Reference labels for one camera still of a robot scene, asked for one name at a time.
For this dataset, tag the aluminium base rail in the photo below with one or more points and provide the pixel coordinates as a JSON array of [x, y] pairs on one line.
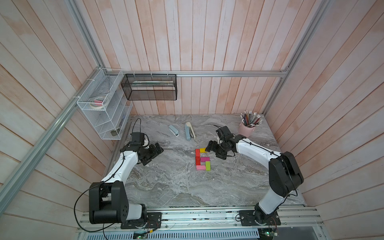
[[232, 217]]

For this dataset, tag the small blue-grey stapler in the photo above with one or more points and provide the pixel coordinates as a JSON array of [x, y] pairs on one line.
[[174, 130]]

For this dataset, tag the red building block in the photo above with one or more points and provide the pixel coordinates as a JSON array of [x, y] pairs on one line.
[[197, 157]]

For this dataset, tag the tape roll on shelf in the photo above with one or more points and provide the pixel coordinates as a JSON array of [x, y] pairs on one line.
[[99, 102]]

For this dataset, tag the lime green building block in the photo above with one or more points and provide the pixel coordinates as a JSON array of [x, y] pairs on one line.
[[208, 166]]

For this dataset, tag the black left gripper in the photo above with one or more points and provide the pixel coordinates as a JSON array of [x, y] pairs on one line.
[[154, 153]]

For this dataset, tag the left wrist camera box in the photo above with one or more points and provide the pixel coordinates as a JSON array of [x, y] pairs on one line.
[[139, 139]]

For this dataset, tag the beige and grey stapler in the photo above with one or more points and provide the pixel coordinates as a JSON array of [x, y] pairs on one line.
[[190, 134]]

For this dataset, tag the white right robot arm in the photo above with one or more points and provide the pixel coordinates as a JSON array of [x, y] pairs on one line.
[[285, 175]]

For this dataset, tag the bundle of pencils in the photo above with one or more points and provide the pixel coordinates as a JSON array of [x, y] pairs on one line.
[[250, 119]]

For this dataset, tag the light pink building block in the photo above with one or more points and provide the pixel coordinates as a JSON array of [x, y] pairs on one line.
[[200, 168]]

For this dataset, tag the pink pencil cup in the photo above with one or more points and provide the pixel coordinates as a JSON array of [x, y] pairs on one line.
[[245, 130]]

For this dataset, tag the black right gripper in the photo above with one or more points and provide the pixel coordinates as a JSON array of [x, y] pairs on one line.
[[214, 143]]

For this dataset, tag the white wire shelf rack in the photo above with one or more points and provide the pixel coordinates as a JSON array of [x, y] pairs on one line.
[[110, 122]]

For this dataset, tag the black mesh basket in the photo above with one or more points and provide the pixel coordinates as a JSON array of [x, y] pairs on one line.
[[150, 87]]

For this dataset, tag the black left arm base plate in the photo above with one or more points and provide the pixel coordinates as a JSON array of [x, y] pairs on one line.
[[147, 222]]

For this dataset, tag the magenta building block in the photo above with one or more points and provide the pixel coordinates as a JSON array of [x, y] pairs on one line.
[[205, 159]]

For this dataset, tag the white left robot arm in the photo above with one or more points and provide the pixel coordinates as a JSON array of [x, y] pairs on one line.
[[108, 201]]

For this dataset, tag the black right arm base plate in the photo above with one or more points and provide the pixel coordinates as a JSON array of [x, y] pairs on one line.
[[259, 218]]

